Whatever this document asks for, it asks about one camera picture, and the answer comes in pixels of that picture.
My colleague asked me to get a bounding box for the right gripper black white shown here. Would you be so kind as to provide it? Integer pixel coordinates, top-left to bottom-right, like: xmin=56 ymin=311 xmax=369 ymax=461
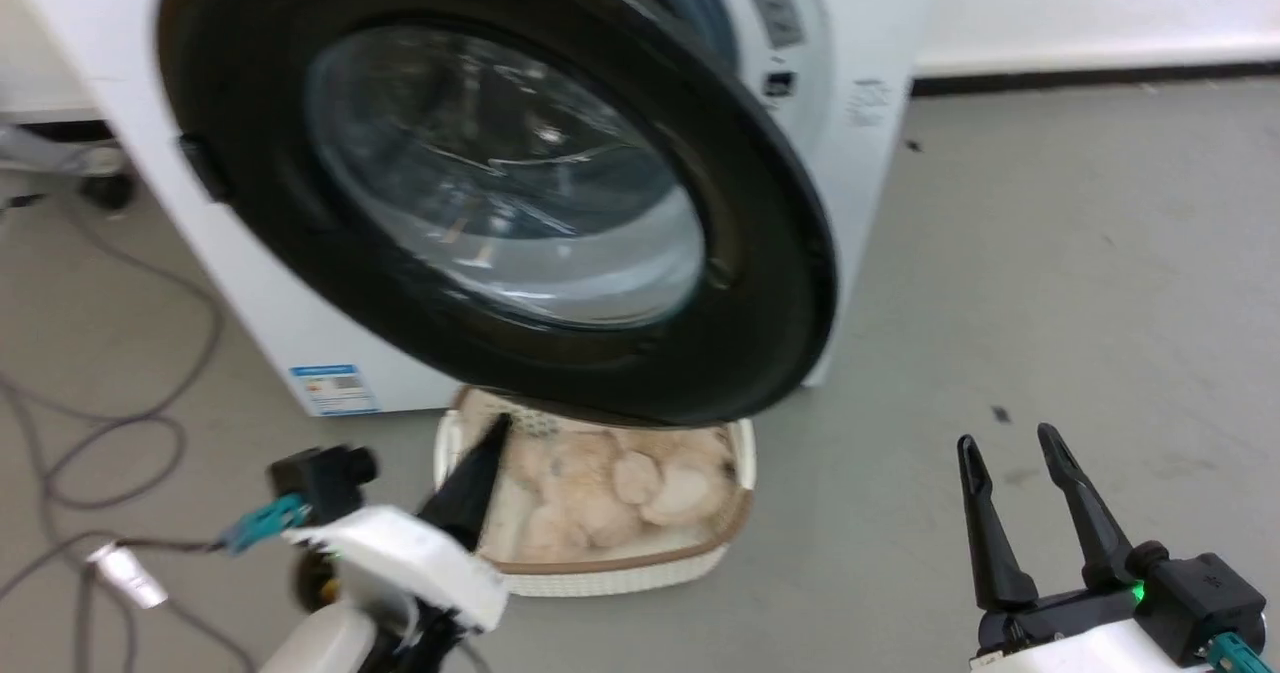
xmin=956 ymin=422 xmax=1216 ymax=673

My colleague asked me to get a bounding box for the teal plug right camera cable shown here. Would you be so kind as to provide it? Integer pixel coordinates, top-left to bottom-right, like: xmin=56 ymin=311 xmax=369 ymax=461
xmin=1205 ymin=631 xmax=1279 ymax=673

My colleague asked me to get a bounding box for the blue energy label sticker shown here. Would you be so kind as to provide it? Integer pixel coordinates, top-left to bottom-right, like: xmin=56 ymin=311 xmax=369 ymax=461
xmin=289 ymin=362 xmax=382 ymax=418

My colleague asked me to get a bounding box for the beige plush toy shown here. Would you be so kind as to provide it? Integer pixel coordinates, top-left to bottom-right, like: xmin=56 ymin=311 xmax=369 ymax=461
xmin=485 ymin=415 xmax=741 ymax=560

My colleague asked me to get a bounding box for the white cable tag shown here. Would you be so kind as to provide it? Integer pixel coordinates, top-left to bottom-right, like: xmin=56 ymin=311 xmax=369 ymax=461
xmin=86 ymin=541 xmax=169 ymax=611

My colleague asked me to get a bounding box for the black round glass washer door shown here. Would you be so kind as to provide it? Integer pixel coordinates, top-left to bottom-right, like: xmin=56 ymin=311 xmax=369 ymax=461
xmin=155 ymin=0 xmax=839 ymax=429

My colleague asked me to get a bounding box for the teal plug left camera cable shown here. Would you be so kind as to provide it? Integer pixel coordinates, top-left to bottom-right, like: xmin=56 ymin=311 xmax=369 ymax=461
xmin=100 ymin=493 xmax=311 ymax=559

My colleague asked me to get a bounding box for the grey floor cable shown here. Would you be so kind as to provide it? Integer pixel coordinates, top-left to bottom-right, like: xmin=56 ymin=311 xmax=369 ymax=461
xmin=0 ymin=193 xmax=261 ymax=673

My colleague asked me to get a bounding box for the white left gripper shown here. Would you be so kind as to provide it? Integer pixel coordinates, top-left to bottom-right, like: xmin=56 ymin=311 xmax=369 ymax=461
xmin=288 ymin=415 xmax=514 ymax=636

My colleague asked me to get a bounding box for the white front-load washing machine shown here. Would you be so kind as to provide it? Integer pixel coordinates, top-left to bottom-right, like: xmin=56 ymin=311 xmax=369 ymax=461
xmin=0 ymin=0 xmax=949 ymax=419

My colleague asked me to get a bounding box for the white woven laundry basket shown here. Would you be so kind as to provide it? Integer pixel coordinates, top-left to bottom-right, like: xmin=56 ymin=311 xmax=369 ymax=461
xmin=433 ymin=385 xmax=758 ymax=598

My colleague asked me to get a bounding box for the teal plug camera cable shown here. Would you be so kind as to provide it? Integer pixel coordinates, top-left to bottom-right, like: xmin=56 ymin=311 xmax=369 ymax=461
xmin=1205 ymin=631 xmax=1279 ymax=673
xmin=100 ymin=493 xmax=311 ymax=559

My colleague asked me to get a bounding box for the grey wheeled cart base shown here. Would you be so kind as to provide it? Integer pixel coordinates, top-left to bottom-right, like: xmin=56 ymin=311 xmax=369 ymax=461
xmin=0 ymin=118 xmax=138 ymax=214

